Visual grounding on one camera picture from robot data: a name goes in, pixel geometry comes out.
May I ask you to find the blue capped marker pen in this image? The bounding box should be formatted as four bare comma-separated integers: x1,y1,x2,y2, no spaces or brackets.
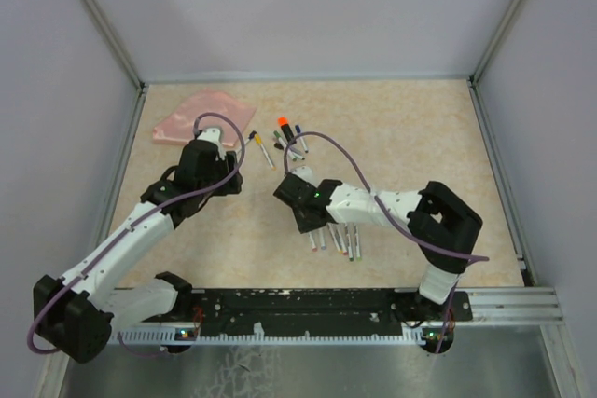
295,124,309,153

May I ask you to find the orange white marker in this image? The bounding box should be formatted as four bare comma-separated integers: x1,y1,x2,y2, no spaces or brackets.
254,133,276,171

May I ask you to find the lavender marker pen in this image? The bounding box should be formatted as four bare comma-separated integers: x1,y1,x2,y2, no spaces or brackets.
317,228,326,251

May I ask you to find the yellow capped marker pen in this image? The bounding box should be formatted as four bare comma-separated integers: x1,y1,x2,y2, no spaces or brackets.
327,224,344,254

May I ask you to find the magenta capped marker pen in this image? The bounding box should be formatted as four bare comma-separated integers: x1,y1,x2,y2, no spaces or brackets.
336,224,350,256

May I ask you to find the pink capped marker pen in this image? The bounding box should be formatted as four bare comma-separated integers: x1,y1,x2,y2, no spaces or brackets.
308,231,318,252

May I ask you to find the light green capped marker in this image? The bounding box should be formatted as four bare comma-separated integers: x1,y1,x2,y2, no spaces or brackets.
353,224,362,261

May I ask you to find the dark green capped marker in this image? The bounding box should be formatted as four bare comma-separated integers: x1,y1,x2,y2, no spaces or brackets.
344,224,354,262

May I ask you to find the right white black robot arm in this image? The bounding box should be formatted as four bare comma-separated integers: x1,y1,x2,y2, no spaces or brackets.
273,171,486,321

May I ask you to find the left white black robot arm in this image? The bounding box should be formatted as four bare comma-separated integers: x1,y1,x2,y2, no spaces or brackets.
26,133,246,364

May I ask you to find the orange capped black highlighter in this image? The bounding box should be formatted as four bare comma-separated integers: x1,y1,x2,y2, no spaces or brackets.
278,117,296,145

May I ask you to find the pink plastic bag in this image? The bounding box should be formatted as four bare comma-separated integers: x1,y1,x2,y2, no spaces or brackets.
151,89,257,149

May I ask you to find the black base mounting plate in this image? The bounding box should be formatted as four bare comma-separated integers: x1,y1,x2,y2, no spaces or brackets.
147,288,472,337

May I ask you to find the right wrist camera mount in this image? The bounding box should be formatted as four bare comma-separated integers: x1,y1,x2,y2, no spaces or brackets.
292,166,315,184

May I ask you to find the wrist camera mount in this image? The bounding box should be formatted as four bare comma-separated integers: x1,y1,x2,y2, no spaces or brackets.
195,126,223,145
292,166,315,184

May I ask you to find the purple cable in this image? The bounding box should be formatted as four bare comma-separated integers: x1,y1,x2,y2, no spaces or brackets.
429,276,463,355
26,111,246,354
282,131,490,262
118,332,170,360

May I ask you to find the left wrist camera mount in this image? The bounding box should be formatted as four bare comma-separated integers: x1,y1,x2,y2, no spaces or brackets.
195,126,223,145

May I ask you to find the aluminium frame rail left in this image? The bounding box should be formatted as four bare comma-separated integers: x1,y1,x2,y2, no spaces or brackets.
49,0,146,91

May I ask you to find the aluminium frame rail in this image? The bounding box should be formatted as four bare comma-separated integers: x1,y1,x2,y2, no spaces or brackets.
49,0,146,91
469,0,551,87

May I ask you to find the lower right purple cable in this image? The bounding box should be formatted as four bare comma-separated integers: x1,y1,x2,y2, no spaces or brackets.
429,276,463,355

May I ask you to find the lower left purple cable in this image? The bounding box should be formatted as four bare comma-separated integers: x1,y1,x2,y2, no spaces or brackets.
118,332,170,360

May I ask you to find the white slotted cable duct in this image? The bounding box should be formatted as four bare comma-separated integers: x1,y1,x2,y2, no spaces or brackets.
108,323,427,347

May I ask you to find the aluminium frame rail right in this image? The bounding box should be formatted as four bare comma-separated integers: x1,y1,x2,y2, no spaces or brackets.
469,0,551,87

